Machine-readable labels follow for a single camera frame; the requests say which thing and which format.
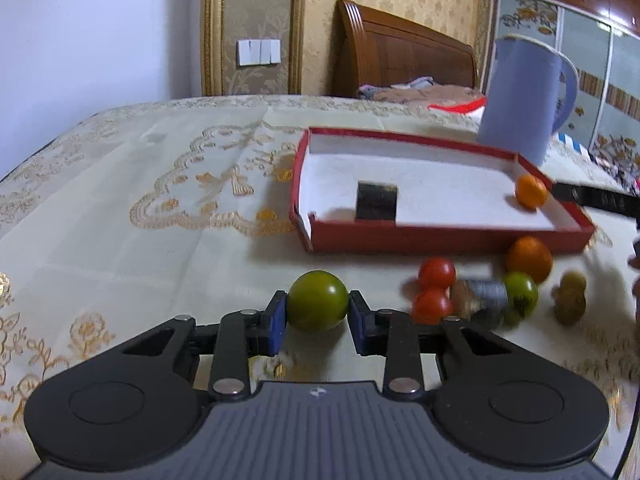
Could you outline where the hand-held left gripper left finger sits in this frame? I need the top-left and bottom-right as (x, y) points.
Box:
(120, 290), (289, 402)

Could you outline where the gold wall moulding frame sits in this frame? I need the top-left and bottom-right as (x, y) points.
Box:
(200, 0), (308, 97)

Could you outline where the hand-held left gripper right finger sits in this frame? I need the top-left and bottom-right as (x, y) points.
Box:
(348, 290), (517, 397)

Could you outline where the white wall switch panel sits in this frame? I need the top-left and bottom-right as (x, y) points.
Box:
(237, 38), (282, 67)

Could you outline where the brown longan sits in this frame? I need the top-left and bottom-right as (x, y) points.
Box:
(559, 271), (587, 295)
(553, 287), (587, 326)

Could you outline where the wooden bed headboard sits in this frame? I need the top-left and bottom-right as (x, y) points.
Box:
(331, 0), (479, 97)

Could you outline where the red and white cloth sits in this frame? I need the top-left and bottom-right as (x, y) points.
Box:
(429, 96), (488, 116)

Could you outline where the red cherry tomato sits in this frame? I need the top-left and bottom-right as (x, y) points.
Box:
(411, 287), (453, 325)
(418, 257), (457, 291)

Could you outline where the black shiny block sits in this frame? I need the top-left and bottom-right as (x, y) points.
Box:
(356, 180), (399, 223)

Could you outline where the red cardboard box tray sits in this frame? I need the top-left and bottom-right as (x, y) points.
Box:
(289, 127), (596, 255)

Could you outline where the floral sliding door wardrobe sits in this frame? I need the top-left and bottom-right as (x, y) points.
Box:
(492, 0), (640, 196)

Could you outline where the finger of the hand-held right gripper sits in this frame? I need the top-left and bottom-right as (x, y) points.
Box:
(552, 181), (640, 221)

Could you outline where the grey cylindrical object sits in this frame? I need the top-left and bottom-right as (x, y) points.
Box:
(451, 280), (507, 332)

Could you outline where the large orange tangerine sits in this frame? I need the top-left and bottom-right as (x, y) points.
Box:
(505, 236), (553, 284)

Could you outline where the blue electric kettle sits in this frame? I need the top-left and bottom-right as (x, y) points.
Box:
(477, 34), (580, 167)

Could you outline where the pile of bedding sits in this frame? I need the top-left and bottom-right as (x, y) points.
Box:
(356, 76), (487, 106)

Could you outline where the striped blanket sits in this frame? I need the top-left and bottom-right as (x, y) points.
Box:
(552, 132), (583, 153)

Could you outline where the small green citrus fruit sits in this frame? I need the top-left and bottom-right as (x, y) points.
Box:
(500, 272), (540, 326)
(286, 270), (350, 332)

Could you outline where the small orange tangerine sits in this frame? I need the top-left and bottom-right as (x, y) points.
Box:
(515, 174), (549, 209)

